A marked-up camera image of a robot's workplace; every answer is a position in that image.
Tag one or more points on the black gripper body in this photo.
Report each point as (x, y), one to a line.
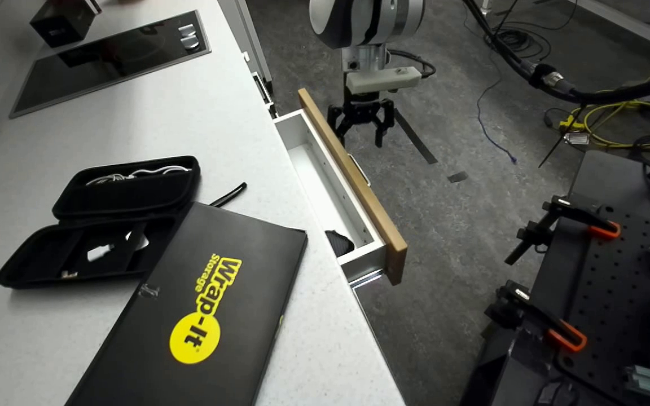
(366, 103)

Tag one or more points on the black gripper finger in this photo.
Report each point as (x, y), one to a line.
(385, 126)
(340, 123)

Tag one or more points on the white drawer with wooden front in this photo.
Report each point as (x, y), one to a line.
(354, 181)

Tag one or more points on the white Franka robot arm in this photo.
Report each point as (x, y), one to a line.
(371, 31)

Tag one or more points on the open black zip case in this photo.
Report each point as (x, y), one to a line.
(124, 197)

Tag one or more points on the black pen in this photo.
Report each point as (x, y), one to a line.
(229, 195)

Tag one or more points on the black clamp with orange grip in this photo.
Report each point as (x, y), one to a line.
(564, 217)
(540, 316)

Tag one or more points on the black Wrap-it pouch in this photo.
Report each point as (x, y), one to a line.
(219, 316)

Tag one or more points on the black induction cooktop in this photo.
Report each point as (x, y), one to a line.
(106, 65)

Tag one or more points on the black perforated mounting board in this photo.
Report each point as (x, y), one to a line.
(618, 295)

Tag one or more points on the black cube box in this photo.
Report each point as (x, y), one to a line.
(64, 20)

